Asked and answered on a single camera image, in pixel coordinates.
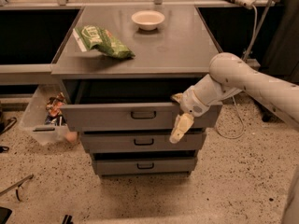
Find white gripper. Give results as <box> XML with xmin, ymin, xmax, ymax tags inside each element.
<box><xmin>169</xmin><ymin>87</ymin><xmax>209</xmax><ymax>144</ymax></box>

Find grey top drawer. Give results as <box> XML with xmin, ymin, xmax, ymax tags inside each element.
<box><xmin>59</xmin><ymin>77</ymin><xmax>223</xmax><ymax>133</ymax></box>

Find grey drawer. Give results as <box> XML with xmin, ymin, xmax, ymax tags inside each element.
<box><xmin>91</xmin><ymin>150</ymin><xmax>197</xmax><ymax>175</ymax></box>
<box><xmin>59</xmin><ymin>77</ymin><xmax>223</xmax><ymax>133</ymax></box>
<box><xmin>80</xmin><ymin>129</ymin><xmax>206</xmax><ymax>153</ymax></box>

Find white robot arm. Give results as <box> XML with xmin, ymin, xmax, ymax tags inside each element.
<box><xmin>170</xmin><ymin>53</ymin><xmax>299</xmax><ymax>224</ymax></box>

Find grey drawer cabinet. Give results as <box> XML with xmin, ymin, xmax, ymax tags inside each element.
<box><xmin>50</xmin><ymin>5</ymin><xmax>231</xmax><ymax>178</ymax></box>

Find grey middle drawer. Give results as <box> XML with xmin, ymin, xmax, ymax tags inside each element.
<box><xmin>80</xmin><ymin>129</ymin><xmax>206</xmax><ymax>153</ymax></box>

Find grey bottom drawer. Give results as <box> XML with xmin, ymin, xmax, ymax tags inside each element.
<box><xmin>91</xmin><ymin>150</ymin><xmax>197</xmax><ymax>175</ymax></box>

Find white bowl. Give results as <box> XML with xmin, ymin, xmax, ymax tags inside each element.
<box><xmin>131</xmin><ymin>10</ymin><xmax>164</xmax><ymax>31</ymax></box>

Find green chip bag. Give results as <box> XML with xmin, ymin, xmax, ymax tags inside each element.
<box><xmin>73</xmin><ymin>25</ymin><xmax>135</xmax><ymax>60</ymax></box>

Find colourful snack packets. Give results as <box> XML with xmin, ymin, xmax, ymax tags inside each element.
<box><xmin>45</xmin><ymin>92</ymin><xmax>66</xmax><ymax>126</ymax></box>

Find clear plastic bin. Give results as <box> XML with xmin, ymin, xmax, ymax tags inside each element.
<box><xmin>19</xmin><ymin>85</ymin><xmax>78</xmax><ymax>146</ymax></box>

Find black object at bottom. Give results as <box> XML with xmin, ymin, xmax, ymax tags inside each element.
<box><xmin>62</xmin><ymin>215</ymin><xmax>74</xmax><ymax>224</ymax></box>

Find grey metal rod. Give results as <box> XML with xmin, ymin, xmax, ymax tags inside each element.
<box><xmin>0</xmin><ymin>175</ymin><xmax>34</xmax><ymax>197</ymax></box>

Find black device corner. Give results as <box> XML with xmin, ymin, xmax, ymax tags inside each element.
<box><xmin>0</xmin><ymin>207</ymin><xmax>12</xmax><ymax>224</ymax></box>

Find white cable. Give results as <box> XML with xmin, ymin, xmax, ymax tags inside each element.
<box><xmin>214</xmin><ymin>4</ymin><xmax>260</xmax><ymax>140</ymax></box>

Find black cable on floor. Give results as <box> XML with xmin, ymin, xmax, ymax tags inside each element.
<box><xmin>0</xmin><ymin>117</ymin><xmax>19</xmax><ymax>154</ymax></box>

